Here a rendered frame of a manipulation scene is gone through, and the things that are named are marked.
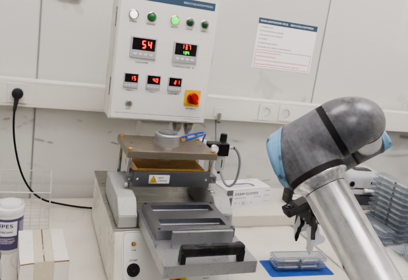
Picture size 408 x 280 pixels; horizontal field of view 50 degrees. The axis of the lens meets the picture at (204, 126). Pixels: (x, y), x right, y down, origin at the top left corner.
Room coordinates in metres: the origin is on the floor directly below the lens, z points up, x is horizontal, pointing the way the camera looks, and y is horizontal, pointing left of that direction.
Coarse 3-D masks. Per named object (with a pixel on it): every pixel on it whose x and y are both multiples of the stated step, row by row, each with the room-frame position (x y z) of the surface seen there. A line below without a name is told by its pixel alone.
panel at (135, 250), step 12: (132, 240) 1.05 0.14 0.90; (144, 240) 1.06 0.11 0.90; (132, 252) 1.04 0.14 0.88; (144, 252) 1.05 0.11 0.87; (132, 264) 1.02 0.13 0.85; (144, 264) 1.04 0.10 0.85; (132, 276) 1.01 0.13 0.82; (144, 276) 1.03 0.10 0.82; (156, 276) 1.04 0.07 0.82; (204, 276) 1.08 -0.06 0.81; (216, 276) 1.09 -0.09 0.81; (228, 276) 1.11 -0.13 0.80
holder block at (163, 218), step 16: (144, 208) 1.06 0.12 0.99; (160, 208) 1.09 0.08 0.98; (176, 208) 1.10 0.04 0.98; (192, 208) 1.12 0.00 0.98; (208, 208) 1.14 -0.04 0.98; (160, 224) 0.97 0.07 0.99; (176, 224) 1.01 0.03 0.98; (192, 224) 1.03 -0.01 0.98; (208, 224) 1.04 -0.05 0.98; (224, 224) 1.03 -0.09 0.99
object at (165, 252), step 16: (144, 224) 1.01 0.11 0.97; (160, 240) 0.94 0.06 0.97; (176, 240) 0.91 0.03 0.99; (192, 240) 0.92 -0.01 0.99; (208, 240) 0.94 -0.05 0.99; (224, 240) 0.95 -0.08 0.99; (160, 256) 0.86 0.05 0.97; (176, 256) 0.87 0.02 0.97; (208, 256) 0.89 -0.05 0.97; (224, 256) 0.90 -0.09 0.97; (160, 272) 0.84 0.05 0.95; (176, 272) 0.84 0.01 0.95; (192, 272) 0.85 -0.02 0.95; (208, 272) 0.86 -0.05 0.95; (224, 272) 0.88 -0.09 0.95; (240, 272) 0.89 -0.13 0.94
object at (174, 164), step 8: (136, 160) 1.24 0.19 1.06; (144, 160) 1.25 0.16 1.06; (152, 160) 1.27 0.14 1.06; (160, 160) 1.27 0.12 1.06; (168, 160) 1.28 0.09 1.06; (176, 160) 1.30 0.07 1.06; (184, 160) 1.31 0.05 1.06; (192, 160) 1.33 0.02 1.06; (136, 168) 1.18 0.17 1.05; (144, 168) 1.18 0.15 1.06; (152, 168) 1.19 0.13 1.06; (160, 168) 1.20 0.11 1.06; (168, 168) 1.21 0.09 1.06; (176, 168) 1.22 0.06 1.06; (184, 168) 1.23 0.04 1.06; (192, 168) 1.24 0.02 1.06; (200, 168) 1.25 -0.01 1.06
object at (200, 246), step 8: (184, 248) 0.84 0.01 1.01; (192, 248) 0.85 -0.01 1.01; (200, 248) 0.85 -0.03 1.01; (208, 248) 0.86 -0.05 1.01; (216, 248) 0.87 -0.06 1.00; (224, 248) 0.87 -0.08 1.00; (232, 248) 0.88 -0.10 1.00; (240, 248) 0.89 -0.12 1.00; (184, 256) 0.84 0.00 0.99; (192, 256) 0.85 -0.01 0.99; (200, 256) 0.86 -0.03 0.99; (240, 256) 0.89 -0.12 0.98; (184, 264) 0.84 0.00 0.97
